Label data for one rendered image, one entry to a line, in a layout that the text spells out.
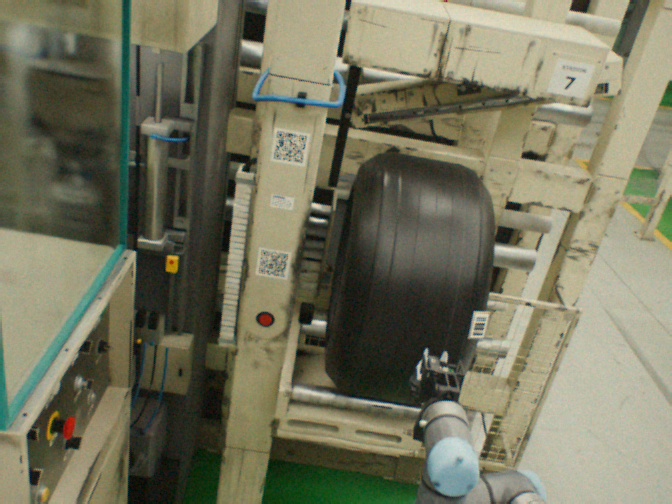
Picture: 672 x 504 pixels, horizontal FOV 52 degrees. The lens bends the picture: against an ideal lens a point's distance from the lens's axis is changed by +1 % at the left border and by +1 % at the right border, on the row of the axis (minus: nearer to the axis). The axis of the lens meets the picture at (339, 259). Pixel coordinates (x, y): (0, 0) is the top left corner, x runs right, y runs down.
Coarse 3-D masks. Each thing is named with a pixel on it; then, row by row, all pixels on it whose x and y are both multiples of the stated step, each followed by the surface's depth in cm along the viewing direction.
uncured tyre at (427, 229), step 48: (384, 192) 147; (432, 192) 148; (480, 192) 152; (384, 240) 142; (432, 240) 142; (480, 240) 144; (336, 288) 190; (384, 288) 141; (432, 288) 141; (480, 288) 143; (336, 336) 149; (384, 336) 143; (432, 336) 143; (336, 384) 163; (384, 384) 152
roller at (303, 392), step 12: (300, 384) 171; (312, 384) 172; (300, 396) 170; (312, 396) 170; (324, 396) 170; (336, 396) 170; (348, 396) 171; (360, 396) 171; (348, 408) 171; (360, 408) 171; (372, 408) 171; (384, 408) 171; (396, 408) 171; (408, 408) 171; (420, 408) 171
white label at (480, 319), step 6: (474, 312) 143; (480, 312) 143; (486, 312) 144; (474, 318) 143; (480, 318) 144; (486, 318) 144; (474, 324) 144; (480, 324) 144; (486, 324) 145; (474, 330) 144; (480, 330) 145; (474, 336) 145; (480, 336) 145
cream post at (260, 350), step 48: (288, 0) 132; (336, 0) 132; (288, 48) 136; (336, 48) 137; (288, 192) 152; (288, 240) 157; (288, 288) 164; (240, 336) 171; (288, 336) 171; (240, 384) 179; (240, 432) 187; (240, 480) 196
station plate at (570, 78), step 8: (560, 64) 161; (568, 64) 161; (576, 64) 161; (584, 64) 161; (592, 64) 161; (560, 72) 162; (568, 72) 162; (576, 72) 162; (584, 72) 162; (592, 72) 162; (552, 80) 163; (560, 80) 163; (568, 80) 163; (576, 80) 163; (584, 80) 163; (552, 88) 164; (560, 88) 164; (568, 88) 164; (576, 88) 164; (584, 88) 164; (576, 96) 165; (584, 96) 165
